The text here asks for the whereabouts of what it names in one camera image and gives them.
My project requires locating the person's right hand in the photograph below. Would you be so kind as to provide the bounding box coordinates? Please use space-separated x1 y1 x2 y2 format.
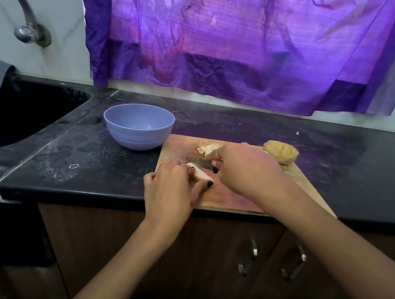
206 137 298 207

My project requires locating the person's left hand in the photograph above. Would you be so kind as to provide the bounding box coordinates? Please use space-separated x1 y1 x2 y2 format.
135 155 218 244

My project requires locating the rounded potato end piece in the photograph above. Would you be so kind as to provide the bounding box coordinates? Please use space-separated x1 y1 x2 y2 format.
260 138 301 168

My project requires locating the black handled knife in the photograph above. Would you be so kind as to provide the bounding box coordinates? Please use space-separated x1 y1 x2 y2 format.
193 158 222 175

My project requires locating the tan potato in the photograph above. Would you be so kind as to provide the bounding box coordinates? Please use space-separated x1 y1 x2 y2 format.
183 161 216 183

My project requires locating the pile of diced potato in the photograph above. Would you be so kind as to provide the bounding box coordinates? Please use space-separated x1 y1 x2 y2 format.
196 140 224 160

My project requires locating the blue bowl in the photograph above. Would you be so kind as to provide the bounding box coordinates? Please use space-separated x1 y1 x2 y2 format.
98 98 178 156

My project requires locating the person's right forearm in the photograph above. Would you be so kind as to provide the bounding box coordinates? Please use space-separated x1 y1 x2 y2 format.
253 175 395 299

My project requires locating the person's left forearm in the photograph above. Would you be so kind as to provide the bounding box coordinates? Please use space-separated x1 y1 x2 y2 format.
66 211 183 299

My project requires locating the wooden cutting board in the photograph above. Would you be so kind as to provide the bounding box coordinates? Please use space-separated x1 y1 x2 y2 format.
149 130 347 230

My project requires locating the purple cloth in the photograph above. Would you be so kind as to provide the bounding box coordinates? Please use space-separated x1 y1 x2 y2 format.
57 0 395 134

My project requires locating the dark sink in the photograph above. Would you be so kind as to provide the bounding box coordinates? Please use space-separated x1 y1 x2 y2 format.
0 74 93 170

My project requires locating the metal cabinet handle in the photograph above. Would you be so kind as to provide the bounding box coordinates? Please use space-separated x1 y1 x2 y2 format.
279 241 310 285
236 236 261 278

